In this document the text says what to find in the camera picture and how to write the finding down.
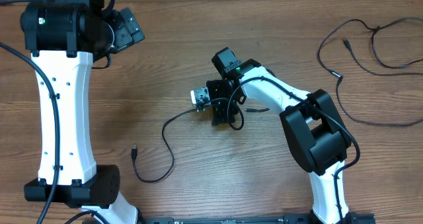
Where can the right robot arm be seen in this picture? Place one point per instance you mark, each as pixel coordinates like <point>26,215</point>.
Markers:
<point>316,135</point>

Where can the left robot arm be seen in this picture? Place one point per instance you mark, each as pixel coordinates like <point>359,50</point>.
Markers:
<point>65,38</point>

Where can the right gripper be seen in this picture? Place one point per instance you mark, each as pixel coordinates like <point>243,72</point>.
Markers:
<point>223,113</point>

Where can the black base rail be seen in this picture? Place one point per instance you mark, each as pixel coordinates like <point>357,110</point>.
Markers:
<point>304,218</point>

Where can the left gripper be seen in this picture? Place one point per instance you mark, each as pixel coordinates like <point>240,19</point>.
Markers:
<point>129,32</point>

